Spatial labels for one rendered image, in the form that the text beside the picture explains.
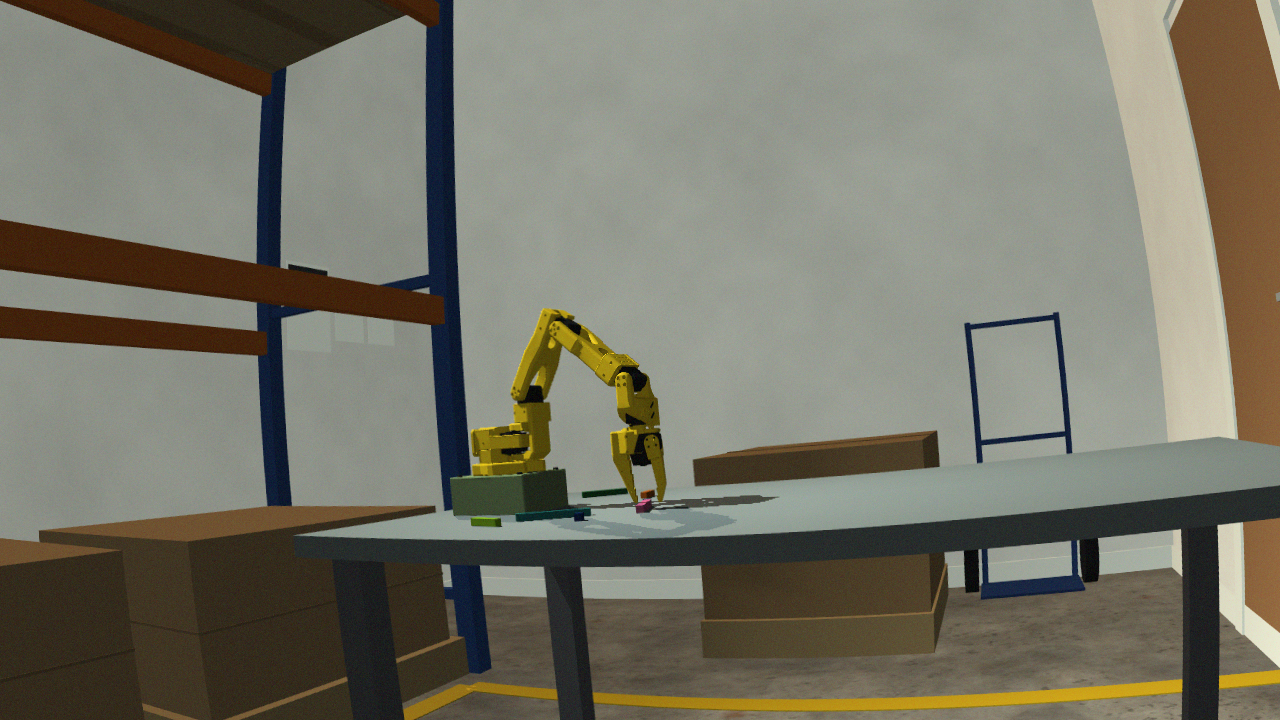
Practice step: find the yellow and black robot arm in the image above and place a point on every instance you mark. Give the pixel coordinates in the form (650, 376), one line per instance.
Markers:
(532, 414)

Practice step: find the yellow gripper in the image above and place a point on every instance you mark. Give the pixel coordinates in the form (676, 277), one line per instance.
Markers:
(642, 446)

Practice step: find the turquoise rod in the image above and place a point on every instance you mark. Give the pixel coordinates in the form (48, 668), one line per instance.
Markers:
(551, 514)

